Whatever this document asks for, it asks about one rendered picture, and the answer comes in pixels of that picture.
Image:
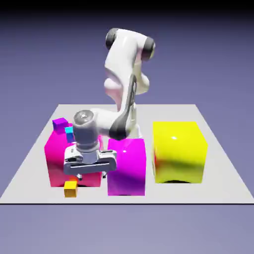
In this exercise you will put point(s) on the small orange cube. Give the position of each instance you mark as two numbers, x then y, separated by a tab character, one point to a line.
70	190

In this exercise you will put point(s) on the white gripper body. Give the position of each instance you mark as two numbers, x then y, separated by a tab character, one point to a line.
107	164

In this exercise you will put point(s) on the small cyan cube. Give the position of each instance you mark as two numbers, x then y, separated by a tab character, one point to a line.
69	134

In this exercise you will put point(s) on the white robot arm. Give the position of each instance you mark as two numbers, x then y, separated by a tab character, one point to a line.
121	59

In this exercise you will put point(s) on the large pink box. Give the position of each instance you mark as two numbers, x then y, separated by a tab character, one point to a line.
55	158

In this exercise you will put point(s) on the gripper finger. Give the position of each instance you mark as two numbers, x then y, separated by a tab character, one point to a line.
104	174
79	176

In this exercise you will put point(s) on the large magenta box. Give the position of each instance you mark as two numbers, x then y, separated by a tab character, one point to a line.
129	168

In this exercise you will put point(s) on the large yellow box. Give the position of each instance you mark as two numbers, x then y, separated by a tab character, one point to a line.
178	152

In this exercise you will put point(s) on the small purple cube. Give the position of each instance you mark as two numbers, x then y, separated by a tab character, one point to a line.
59	124

